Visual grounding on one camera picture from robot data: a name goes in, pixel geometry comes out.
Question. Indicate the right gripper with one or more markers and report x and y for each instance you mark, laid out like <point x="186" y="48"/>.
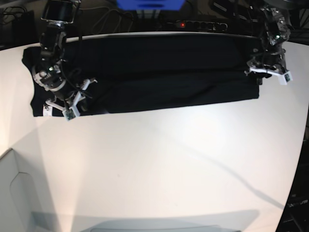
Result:
<point x="67" y="94"/>

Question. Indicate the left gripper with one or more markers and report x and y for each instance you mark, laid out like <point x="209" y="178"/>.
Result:
<point x="265" y="63"/>

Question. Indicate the black T-shirt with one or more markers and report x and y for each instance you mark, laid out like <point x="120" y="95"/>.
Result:
<point x="143" y="73"/>

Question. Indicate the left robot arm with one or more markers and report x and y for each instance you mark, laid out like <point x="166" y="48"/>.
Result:
<point x="273" y="28"/>

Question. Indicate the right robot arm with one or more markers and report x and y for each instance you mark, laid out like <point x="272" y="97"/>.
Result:
<point x="58" y="14"/>

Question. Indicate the white shirt label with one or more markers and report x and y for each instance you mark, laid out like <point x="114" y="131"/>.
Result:
<point x="47" y="110"/>

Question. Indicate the black power strip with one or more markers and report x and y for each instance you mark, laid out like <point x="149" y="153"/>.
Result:
<point x="196" y="26"/>

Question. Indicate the blue plastic bin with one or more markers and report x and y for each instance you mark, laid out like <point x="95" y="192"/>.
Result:
<point x="170" y="5"/>

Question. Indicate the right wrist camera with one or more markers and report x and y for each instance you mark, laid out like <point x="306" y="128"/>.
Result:
<point x="71" y="113"/>

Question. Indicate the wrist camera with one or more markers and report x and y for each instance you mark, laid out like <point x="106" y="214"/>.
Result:
<point x="71" y="113"/>
<point x="285" y="78"/>

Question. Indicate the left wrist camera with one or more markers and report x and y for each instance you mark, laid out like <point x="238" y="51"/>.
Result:
<point x="285" y="78"/>

